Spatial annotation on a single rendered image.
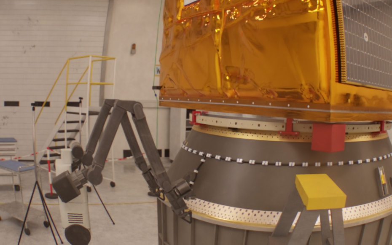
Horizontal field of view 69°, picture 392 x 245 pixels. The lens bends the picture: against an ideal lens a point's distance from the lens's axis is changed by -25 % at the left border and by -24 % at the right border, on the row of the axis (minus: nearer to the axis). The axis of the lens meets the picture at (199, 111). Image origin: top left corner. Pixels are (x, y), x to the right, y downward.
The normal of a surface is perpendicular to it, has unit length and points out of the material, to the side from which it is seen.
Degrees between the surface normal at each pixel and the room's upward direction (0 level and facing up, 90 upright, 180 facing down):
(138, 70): 90
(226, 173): 62
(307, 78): 91
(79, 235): 90
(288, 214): 93
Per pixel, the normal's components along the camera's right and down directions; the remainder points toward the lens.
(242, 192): -0.47, -0.46
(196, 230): -0.73, 0.00
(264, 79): -0.89, 0.00
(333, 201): -0.14, 0.04
